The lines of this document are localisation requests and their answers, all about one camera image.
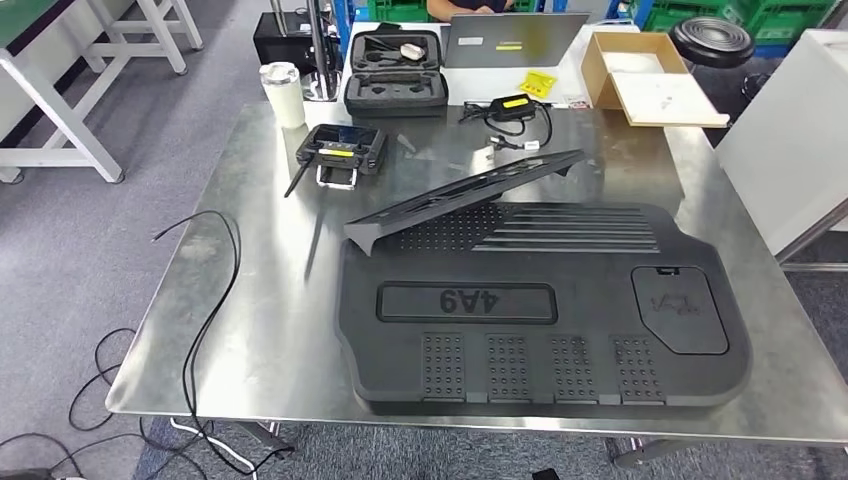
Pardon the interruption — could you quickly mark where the long black plastic part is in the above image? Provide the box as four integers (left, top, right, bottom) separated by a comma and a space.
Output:
343, 148, 588, 256

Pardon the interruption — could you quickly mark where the stainless steel workbench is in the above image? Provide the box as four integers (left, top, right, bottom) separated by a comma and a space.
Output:
105, 99, 848, 468

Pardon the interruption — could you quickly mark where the black remote controller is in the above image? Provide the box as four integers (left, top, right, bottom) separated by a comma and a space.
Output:
284, 123, 389, 199

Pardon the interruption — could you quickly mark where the black foam carrying case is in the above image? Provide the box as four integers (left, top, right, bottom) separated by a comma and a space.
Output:
342, 29, 450, 119

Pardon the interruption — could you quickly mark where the large black cover panel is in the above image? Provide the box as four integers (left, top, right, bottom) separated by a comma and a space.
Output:
334, 201, 753, 419

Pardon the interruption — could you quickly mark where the black charger with yellow label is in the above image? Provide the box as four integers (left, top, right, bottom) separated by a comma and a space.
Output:
488, 93, 538, 123

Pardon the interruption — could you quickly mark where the chrome pole with round base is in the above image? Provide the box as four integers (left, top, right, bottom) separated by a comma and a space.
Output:
268, 0, 342, 103

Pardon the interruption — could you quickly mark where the yellow packet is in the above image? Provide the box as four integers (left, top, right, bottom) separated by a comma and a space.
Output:
518, 69, 559, 101

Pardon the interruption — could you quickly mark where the white tumbler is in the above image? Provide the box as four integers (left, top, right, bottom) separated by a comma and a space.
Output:
258, 61, 307, 130

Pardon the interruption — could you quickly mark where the dark grey laptop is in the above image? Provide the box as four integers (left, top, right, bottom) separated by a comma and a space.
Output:
440, 11, 591, 70

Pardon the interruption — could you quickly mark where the green plastic crate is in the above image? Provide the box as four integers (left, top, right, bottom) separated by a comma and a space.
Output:
367, 0, 432, 23
642, 0, 848, 48

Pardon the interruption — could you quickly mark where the person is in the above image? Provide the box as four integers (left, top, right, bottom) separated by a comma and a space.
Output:
427, 0, 515, 21

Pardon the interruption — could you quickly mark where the black cabinet box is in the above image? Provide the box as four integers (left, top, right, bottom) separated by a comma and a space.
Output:
252, 11, 339, 74

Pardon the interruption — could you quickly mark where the brown cardboard box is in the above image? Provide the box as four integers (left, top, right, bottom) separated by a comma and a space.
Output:
580, 31, 731, 128

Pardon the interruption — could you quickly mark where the black round stool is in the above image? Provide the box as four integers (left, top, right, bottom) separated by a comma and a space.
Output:
669, 16, 773, 101

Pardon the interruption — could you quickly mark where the white side board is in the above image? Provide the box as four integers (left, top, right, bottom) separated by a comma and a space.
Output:
715, 27, 848, 256

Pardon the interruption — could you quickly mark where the stainless steel table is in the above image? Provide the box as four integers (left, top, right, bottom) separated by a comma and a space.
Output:
775, 198, 848, 274

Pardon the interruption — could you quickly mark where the black charger cable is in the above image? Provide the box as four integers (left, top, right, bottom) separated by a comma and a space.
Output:
458, 99, 554, 152

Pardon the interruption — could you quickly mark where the long black cable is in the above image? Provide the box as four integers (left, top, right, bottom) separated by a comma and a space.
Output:
152, 210, 296, 478

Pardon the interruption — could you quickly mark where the blue metal post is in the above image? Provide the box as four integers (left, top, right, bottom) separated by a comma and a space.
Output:
329, 0, 359, 64

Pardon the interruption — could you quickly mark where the white power cable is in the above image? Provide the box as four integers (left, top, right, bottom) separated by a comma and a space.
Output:
168, 417, 260, 480

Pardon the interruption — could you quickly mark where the black floor cable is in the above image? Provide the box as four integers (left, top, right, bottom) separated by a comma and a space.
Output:
0, 327, 144, 480

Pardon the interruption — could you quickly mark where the white frame table green top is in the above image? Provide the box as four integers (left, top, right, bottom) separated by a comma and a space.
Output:
0, 0, 126, 185

